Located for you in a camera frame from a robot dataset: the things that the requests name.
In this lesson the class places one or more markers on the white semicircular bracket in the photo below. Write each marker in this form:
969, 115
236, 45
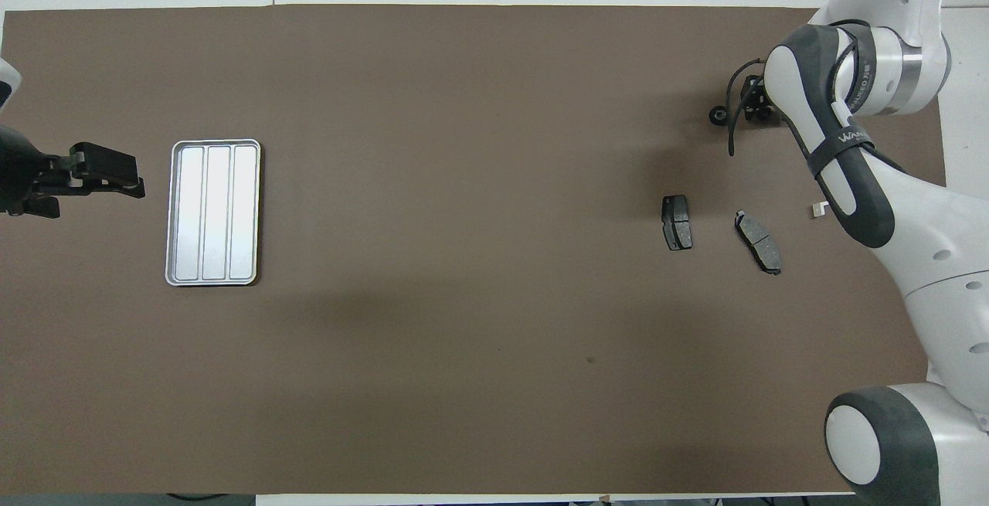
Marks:
817, 209

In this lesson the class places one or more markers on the brown table mat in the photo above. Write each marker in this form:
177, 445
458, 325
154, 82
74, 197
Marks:
463, 336

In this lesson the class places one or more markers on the silver metal tray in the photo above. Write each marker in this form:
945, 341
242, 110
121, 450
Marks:
212, 212

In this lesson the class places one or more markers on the rectangular dark brake pad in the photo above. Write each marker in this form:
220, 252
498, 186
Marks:
677, 222

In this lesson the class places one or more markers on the curved dark brake pad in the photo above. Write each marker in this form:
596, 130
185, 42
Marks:
759, 242

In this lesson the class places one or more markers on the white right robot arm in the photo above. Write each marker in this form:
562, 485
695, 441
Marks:
927, 243

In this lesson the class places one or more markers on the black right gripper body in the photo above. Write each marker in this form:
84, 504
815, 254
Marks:
756, 100

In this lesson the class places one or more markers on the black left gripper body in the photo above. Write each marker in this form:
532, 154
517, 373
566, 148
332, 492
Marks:
27, 174

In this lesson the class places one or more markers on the small black bearing gear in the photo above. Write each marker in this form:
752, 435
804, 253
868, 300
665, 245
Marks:
718, 114

